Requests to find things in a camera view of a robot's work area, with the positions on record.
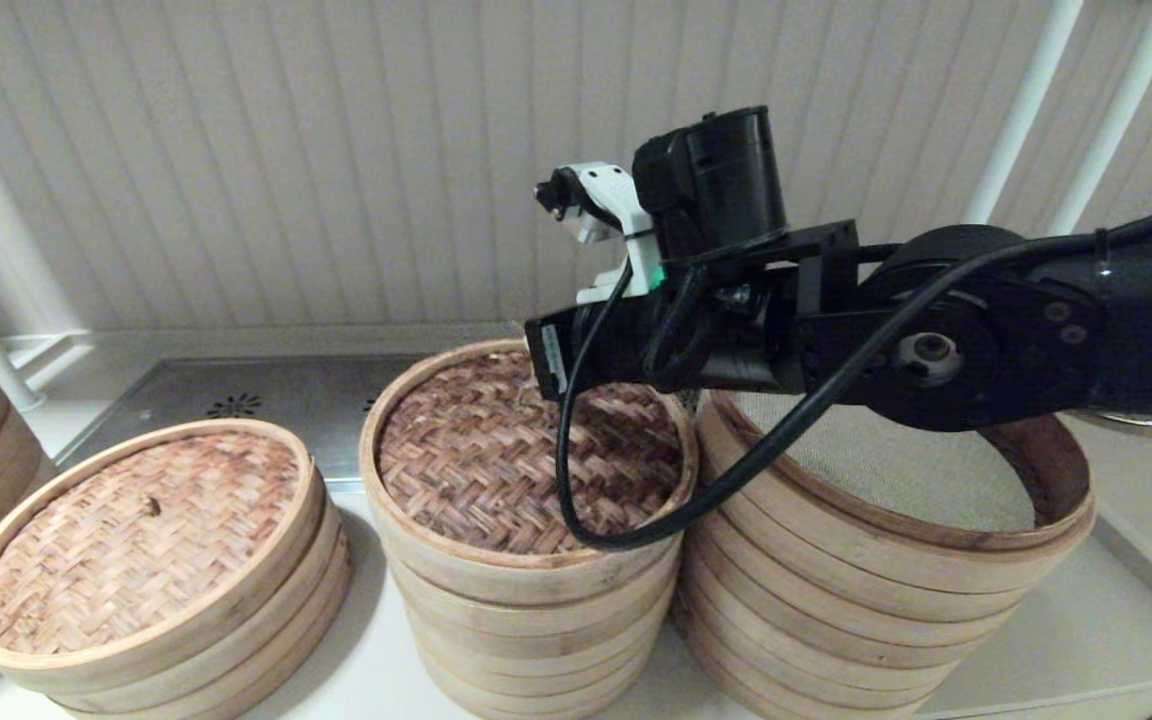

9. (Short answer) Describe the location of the smooth black camera cable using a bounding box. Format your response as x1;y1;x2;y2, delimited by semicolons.
534;165;1152;553

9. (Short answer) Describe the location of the narrow bamboo steamer stack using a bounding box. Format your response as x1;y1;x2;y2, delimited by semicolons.
381;520;687;720

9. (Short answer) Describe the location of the dark woven bamboo steamer lid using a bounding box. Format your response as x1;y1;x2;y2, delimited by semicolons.
360;338;700;607

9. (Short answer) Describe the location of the beige cabinet door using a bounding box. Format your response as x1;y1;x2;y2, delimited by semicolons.
921;682;1152;720

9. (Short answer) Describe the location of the beige mesh liner cloth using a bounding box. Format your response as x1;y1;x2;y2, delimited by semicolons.
731;392;1037;533

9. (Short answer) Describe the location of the steel vent plate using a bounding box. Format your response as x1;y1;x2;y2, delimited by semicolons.
56;352;437;483

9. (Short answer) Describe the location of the black braided cable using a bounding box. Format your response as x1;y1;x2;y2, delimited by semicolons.
641;262;712;386

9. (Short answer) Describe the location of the tall wide bamboo steamer stack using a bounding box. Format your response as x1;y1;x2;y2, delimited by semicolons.
671;390;1099;720

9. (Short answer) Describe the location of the round metal plate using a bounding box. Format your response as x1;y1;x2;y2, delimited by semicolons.
1071;410;1152;439

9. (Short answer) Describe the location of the pale woven bamboo steamer lid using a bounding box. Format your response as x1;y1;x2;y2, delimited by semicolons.
0;418;329;697

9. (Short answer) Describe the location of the white mounted wrist camera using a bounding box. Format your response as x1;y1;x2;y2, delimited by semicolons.
534;162;665;306

